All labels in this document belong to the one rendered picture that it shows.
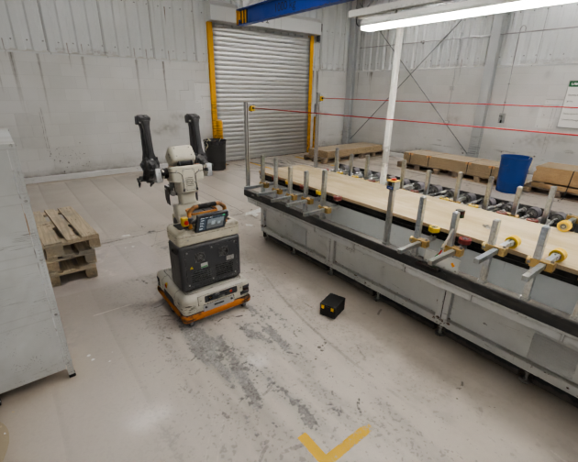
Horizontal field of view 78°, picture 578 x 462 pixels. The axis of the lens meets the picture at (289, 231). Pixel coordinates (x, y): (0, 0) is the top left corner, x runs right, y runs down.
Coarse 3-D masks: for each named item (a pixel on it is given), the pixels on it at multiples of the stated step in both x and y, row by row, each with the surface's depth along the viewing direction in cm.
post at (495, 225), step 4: (496, 220) 212; (500, 220) 213; (492, 224) 215; (496, 224) 213; (500, 224) 214; (492, 228) 215; (496, 228) 213; (492, 232) 216; (496, 232) 214; (492, 236) 216; (496, 236) 216; (488, 240) 218; (492, 240) 217; (492, 244) 217; (484, 260) 223; (488, 260) 221; (484, 264) 223; (488, 264) 222; (484, 268) 224; (488, 268) 224; (484, 272) 225; (480, 276) 227; (484, 276) 225; (484, 280) 227
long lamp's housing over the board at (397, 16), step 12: (468, 0) 226; (480, 0) 220; (492, 0) 215; (504, 0) 210; (516, 0) 205; (528, 0) 202; (408, 12) 258; (420, 12) 250; (432, 12) 243; (444, 12) 237; (360, 24) 291; (372, 24) 282
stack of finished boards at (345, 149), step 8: (344, 144) 1097; (352, 144) 1099; (360, 144) 1102; (368, 144) 1105; (376, 144) 1108; (312, 152) 1002; (320, 152) 977; (328, 152) 961; (344, 152) 1000; (352, 152) 1021; (360, 152) 1041
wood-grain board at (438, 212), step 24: (312, 168) 460; (336, 192) 350; (360, 192) 351; (384, 192) 352; (408, 192) 354; (408, 216) 286; (432, 216) 287; (480, 216) 289; (504, 216) 290; (480, 240) 243; (504, 240) 243; (528, 240) 243; (552, 240) 244; (576, 240) 245; (576, 264) 210
